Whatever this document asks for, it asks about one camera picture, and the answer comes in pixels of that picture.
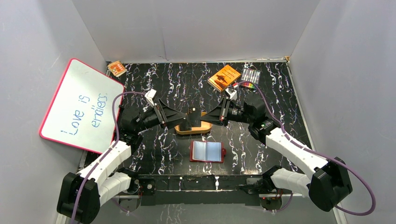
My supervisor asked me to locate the red card holder wallet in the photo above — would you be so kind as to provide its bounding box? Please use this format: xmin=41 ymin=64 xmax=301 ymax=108
xmin=190 ymin=140 xmax=226 ymax=163

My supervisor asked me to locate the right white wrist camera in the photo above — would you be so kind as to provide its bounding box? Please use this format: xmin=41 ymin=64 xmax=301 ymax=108
xmin=225 ymin=86 xmax=237 ymax=100

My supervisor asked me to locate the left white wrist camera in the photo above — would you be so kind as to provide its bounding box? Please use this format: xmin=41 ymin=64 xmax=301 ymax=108
xmin=144 ymin=89 xmax=157 ymax=107

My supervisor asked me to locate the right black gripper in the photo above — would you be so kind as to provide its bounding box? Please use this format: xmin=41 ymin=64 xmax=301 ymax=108
xmin=200 ymin=97 xmax=253 ymax=127

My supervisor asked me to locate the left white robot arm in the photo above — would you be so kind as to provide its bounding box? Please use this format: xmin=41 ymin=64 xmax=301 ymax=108
xmin=57 ymin=99 xmax=187 ymax=224

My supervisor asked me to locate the pink framed whiteboard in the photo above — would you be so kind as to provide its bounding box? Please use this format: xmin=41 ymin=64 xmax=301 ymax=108
xmin=39 ymin=58 xmax=125 ymax=154

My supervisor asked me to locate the orange book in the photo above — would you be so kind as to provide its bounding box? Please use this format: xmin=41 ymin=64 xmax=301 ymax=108
xmin=207 ymin=65 xmax=241 ymax=92

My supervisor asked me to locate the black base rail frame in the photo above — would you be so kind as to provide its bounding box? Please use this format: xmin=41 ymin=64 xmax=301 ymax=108
xmin=111 ymin=175 xmax=310 ymax=214

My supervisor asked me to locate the pack of coloured markers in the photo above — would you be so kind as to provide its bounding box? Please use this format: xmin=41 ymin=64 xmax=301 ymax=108
xmin=240 ymin=68 xmax=261 ymax=89

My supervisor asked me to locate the small orange card box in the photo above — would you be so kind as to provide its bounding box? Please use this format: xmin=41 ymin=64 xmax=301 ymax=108
xmin=107 ymin=61 xmax=127 ymax=77

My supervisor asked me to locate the orange oval tray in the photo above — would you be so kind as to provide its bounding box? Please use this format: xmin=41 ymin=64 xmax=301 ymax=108
xmin=175 ymin=121 xmax=212 ymax=135

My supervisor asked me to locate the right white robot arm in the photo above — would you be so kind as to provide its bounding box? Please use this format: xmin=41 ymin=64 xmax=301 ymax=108
xmin=200 ymin=94 xmax=353 ymax=211

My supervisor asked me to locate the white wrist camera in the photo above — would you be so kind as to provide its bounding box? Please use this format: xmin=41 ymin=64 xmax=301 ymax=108
xmin=144 ymin=89 xmax=157 ymax=107
xmin=225 ymin=86 xmax=237 ymax=100

